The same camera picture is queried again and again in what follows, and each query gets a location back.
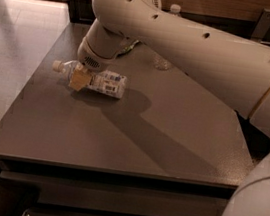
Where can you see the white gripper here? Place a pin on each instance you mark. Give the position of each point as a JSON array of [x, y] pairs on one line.
[[93, 60]]

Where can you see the blue labelled plastic bottle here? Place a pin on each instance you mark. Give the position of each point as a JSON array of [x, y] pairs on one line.
[[106, 82]]

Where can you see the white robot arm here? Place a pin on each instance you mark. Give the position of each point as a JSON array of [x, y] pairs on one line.
[[235, 70]]

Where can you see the clear plastic water bottle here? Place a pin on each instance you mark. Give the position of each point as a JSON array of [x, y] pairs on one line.
[[159, 62]]

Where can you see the green snack bag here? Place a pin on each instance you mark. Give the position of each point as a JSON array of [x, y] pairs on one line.
[[128, 48]]

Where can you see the grey cabinet with drawers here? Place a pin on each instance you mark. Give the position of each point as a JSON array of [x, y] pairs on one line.
[[166, 148]]

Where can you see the right metal wall bracket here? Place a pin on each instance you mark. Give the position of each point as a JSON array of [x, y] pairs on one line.
[[262, 26]]

